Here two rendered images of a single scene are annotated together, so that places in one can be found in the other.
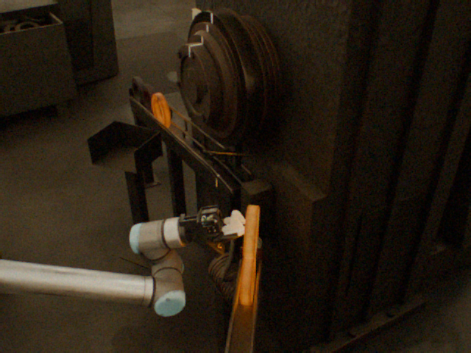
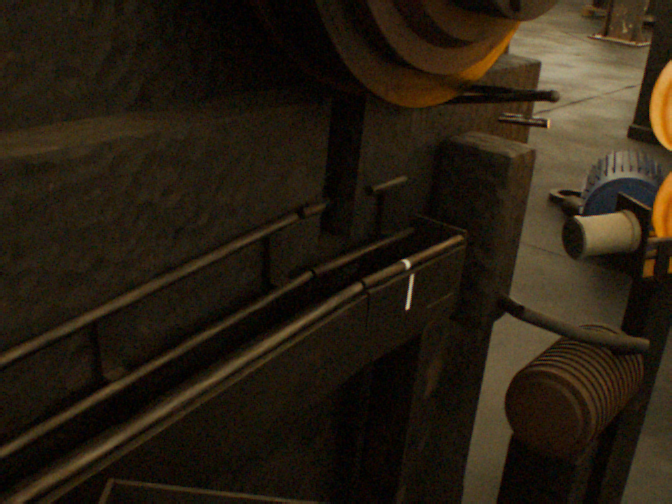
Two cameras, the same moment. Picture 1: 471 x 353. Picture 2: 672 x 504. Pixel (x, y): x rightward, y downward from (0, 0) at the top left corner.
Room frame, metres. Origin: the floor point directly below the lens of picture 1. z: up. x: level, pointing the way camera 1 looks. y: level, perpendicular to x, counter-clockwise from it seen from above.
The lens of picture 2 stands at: (1.97, 0.77, 1.05)
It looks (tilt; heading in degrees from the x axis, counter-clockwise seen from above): 22 degrees down; 243
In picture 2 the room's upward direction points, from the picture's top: 6 degrees clockwise
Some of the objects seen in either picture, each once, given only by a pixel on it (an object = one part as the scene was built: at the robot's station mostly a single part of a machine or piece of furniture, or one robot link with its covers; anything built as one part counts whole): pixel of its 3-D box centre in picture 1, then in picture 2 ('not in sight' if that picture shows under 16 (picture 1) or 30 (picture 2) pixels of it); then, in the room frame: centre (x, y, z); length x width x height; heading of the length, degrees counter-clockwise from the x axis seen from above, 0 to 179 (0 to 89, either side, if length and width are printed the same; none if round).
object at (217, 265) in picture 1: (235, 317); (547, 503); (1.19, 0.01, 0.27); 0.22 x 0.13 x 0.53; 28
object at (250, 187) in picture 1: (257, 211); (474, 229); (1.35, -0.08, 0.68); 0.11 x 0.08 x 0.24; 118
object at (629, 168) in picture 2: not in sight; (624, 201); (-0.24, -1.39, 0.17); 0.57 x 0.31 x 0.34; 48
